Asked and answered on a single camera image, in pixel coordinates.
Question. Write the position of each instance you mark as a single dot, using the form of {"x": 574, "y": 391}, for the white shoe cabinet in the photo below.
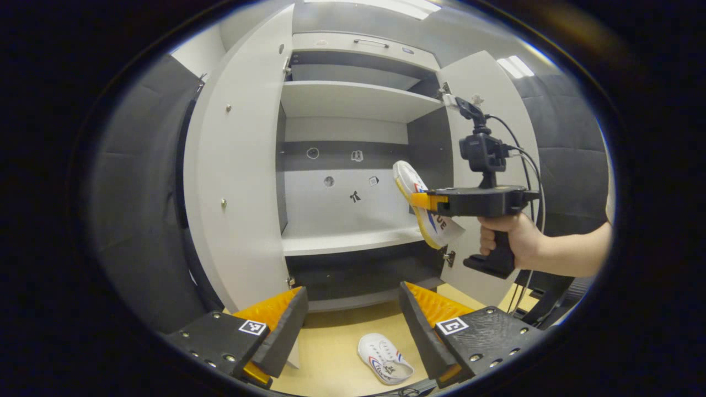
{"x": 353, "y": 99}

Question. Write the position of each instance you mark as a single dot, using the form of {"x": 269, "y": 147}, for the white striped shoe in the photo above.
{"x": 380, "y": 353}
{"x": 411, "y": 179}

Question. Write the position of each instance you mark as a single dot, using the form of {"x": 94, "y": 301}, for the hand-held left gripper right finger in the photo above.
{"x": 422, "y": 336}

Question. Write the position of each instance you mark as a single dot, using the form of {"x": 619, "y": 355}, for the white cabinet door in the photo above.
{"x": 242, "y": 165}
{"x": 485, "y": 77}

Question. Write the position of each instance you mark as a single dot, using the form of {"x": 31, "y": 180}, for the small ceiling light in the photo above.
{"x": 515, "y": 66}

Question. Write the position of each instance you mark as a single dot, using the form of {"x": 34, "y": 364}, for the dark frame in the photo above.
{"x": 546, "y": 298}

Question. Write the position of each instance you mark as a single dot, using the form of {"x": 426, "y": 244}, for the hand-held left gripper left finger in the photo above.
{"x": 284, "y": 336}

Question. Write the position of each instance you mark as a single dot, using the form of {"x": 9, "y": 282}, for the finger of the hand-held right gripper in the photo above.
{"x": 424, "y": 201}

